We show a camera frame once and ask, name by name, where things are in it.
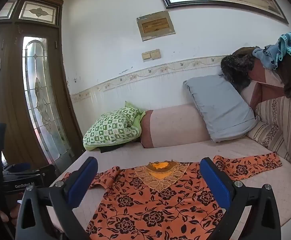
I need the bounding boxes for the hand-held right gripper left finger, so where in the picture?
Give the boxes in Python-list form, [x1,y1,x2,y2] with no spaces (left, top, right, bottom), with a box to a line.
[15,157,99,240]

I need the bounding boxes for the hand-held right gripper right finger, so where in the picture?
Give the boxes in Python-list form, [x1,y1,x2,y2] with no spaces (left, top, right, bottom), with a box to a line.
[200,157,281,240]

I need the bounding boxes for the orange floral pillow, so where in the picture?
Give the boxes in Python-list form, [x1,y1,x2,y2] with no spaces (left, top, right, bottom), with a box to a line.
[63,152,283,240]

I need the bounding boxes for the person's left hand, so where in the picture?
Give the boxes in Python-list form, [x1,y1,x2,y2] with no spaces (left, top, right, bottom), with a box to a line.
[0,192,24,227]

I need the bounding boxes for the black cloth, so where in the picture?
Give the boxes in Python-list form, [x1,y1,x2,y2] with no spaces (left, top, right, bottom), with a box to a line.
[99,142,136,153]

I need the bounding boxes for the pink quilted mattress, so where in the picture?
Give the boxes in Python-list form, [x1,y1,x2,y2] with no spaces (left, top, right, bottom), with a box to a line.
[45,140,291,240]

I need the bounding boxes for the green white patterned blanket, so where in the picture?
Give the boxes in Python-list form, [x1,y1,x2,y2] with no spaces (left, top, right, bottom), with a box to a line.
[82,101,146,152]

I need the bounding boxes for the pink bolster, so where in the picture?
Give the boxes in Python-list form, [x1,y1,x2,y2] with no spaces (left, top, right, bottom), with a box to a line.
[140,104,211,148]

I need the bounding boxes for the grey-blue pillow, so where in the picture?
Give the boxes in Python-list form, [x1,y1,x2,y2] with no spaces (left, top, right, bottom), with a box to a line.
[183,74,259,143]

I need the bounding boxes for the striped floral cushion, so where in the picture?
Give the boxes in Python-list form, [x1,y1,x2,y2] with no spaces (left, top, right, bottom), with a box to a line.
[247,96,291,178]

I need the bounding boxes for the wooden stained glass door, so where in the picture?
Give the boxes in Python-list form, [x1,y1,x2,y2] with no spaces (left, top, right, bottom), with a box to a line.
[0,22,84,172]

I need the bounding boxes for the dark furry blanket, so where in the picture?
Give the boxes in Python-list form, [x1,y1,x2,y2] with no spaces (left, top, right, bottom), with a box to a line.
[220,47,257,94]

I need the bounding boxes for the blue cloth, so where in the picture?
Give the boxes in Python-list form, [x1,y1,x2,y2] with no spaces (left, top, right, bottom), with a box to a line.
[252,44,286,70]

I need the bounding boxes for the teal striped cloth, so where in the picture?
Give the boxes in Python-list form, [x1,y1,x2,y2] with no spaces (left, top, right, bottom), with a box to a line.
[278,31,291,57]

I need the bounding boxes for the stained glass transom window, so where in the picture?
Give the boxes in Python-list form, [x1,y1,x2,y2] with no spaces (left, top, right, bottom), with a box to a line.
[18,0,61,26]

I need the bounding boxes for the framed wall plaque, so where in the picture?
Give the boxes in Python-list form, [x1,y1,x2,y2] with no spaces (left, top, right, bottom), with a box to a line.
[136,10,176,42]

